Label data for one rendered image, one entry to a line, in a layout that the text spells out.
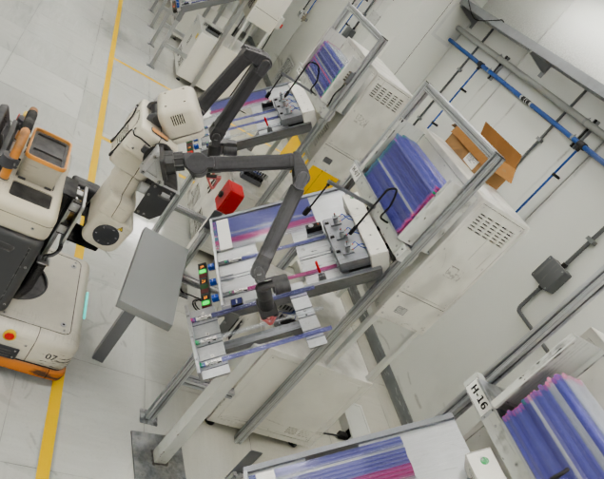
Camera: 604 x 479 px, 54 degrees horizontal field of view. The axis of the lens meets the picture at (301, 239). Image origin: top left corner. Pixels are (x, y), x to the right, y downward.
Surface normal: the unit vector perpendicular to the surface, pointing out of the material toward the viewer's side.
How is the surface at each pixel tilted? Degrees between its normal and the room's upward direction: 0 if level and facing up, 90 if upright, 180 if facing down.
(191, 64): 90
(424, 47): 90
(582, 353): 90
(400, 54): 90
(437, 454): 44
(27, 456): 0
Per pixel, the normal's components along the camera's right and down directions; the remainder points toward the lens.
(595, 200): -0.79, -0.38
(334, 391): 0.20, 0.58
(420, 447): -0.14, -0.78
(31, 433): 0.58, -0.72
